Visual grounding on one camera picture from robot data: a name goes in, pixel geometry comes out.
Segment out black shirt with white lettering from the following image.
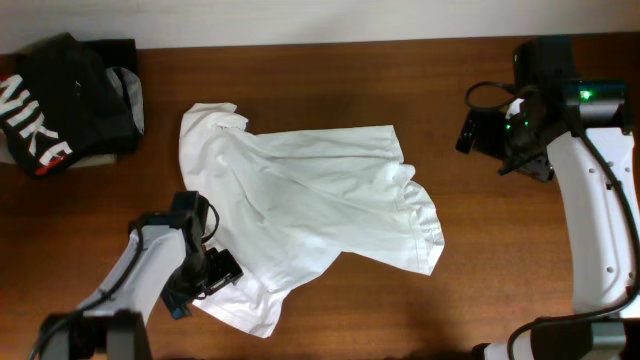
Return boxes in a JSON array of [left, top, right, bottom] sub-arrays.
[[1, 33, 145, 177]]

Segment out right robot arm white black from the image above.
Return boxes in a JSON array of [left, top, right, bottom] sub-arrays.
[[456, 36, 639, 360]]

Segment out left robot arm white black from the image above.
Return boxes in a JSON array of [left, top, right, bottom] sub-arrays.
[[29, 191, 243, 359]]

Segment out white t-shirt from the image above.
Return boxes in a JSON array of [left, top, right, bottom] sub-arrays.
[[178, 103, 445, 338]]

